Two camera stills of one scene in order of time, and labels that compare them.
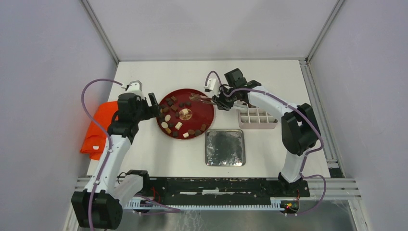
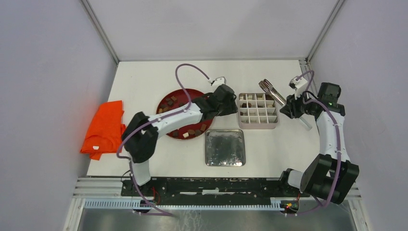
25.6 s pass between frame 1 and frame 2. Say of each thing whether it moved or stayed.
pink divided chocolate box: stayed
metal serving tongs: moved
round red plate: stayed
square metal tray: stayed
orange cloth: stayed
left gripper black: moved
